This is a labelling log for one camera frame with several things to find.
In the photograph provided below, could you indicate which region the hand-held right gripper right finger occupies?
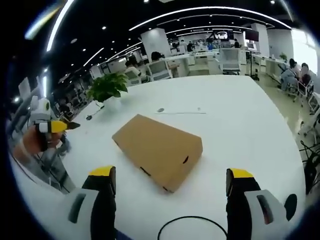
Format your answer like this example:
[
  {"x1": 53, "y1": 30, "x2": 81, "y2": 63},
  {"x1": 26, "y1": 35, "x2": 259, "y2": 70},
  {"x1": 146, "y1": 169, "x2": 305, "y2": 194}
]
[{"x1": 225, "y1": 167, "x2": 288, "y2": 240}]

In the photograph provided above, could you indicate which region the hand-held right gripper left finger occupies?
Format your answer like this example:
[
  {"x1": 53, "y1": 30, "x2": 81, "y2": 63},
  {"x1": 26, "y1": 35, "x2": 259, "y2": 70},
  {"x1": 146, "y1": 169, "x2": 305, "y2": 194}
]
[{"x1": 49, "y1": 164, "x2": 118, "y2": 240}]

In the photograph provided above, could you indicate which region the brown cardboard shoe box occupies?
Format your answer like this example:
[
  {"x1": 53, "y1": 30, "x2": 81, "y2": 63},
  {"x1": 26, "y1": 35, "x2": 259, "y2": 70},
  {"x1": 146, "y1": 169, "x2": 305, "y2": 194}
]
[{"x1": 111, "y1": 113, "x2": 203, "y2": 194}]

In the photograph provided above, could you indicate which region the person's left hand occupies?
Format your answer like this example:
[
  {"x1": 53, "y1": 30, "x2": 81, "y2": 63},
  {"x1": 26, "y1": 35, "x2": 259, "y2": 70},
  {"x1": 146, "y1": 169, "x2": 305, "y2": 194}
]
[{"x1": 12, "y1": 126, "x2": 63, "y2": 162}]

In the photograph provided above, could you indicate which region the green potted plant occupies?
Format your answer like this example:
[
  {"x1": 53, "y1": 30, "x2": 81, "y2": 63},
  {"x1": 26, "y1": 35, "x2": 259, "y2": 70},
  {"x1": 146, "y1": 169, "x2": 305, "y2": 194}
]
[{"x1": 86, "y1": 71, "x2": 130, "y2": 106}]

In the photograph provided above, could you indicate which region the white mesh office chair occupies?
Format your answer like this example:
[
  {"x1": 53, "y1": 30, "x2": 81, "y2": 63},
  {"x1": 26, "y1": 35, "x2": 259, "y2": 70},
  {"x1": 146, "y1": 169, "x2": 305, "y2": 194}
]
[
  {"x1": 124, "y1": 70, "x2": 142, "y2": 86},
  {"x1": 219, "y1": 48, "x2": 241, "y2": 75},
  {"x1": 146, "y1": 60, "x2": 173, "y2": 80}
]

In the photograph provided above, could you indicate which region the dark monitor screen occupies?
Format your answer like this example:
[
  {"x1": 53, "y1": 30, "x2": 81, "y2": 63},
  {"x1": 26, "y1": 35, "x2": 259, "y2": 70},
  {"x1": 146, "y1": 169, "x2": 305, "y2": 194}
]
[{"x1": 244, "y1": 30, "x2": 260, "y2": 41}]

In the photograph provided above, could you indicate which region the thin cable on table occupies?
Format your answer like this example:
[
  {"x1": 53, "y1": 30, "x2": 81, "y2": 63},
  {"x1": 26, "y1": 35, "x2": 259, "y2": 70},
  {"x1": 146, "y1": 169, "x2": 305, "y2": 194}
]
[{"x1": 85, "y1": 104, "x2": 105, "y2": 121}]

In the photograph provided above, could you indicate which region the black cable loop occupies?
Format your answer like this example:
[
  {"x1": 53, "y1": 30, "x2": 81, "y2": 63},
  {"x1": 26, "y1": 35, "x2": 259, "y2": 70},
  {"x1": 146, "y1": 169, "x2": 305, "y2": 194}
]
[{"x1": 157, "y1": 215, "x2": 229, "y2": 240}]

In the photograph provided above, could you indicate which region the tangle of black cables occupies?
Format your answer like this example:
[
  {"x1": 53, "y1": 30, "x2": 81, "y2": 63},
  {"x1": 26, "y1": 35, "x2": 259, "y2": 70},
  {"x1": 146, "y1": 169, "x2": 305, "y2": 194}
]
[{"x1": 297, "y1": 139, "x2": 320, "y2": 197}]

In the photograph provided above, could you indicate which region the wall screen with car picture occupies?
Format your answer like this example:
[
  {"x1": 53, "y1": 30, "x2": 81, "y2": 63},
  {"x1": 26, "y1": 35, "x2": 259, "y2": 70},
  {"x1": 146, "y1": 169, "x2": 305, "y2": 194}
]
[{"x1": 207, "y1": 29, "x2": 235, "y2": 41}]

